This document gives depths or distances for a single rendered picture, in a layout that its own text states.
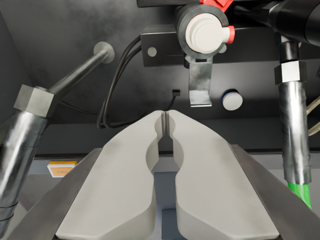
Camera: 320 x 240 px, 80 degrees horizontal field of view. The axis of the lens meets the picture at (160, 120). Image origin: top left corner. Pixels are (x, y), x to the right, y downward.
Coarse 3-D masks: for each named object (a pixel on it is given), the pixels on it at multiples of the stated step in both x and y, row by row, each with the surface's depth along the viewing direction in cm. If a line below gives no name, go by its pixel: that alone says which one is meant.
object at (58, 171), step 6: (54, 162) 35; (60, 162) 35; (66, 162) 35; (72, 162) 35; (54, 168) 35; (60, 168) 35; (66, 168) 35; (72, 168) 35; (54, 174) 36; (60, 174) 36
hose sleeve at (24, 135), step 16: (16, 112) 12; (16, 128) 11; (32, 128) 12; (16, 144) 11; (32, 144) 12; (0, 160) 11; (16, 160) 11; (32, 160) 12; (0, 176) 11; (16, 176) 12; (0, 192) 11; (16, 192) 12; (0, 208) 11; (0, 224) 11
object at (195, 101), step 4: (196, 96) 13; (200, 96) 13; (204, 96) 13; (208, 96) 13; (192, 100) 13; (196, 100) 13; (200, 100) 13; (204, 100) 12; (208, 100) 12; (192, 104) 12; (196, 104) 12; (200, 104) 12; (204, 104) 12; (208, 104) 12
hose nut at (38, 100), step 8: (24, 88) 12; (32, 88) 11; (40, 88) 12; (24, 96) 12; (32, 96) 11; (40, 96) 12; (48, 96) 12; (56, 96) 13; (16, 104) 12; (24, 104) 11; (32, 104) 12; (40, 104) 12; (48, 104) 12; (56, 104) 13; (32, 112) 12; (40, 112) 12; (48, 112) 12
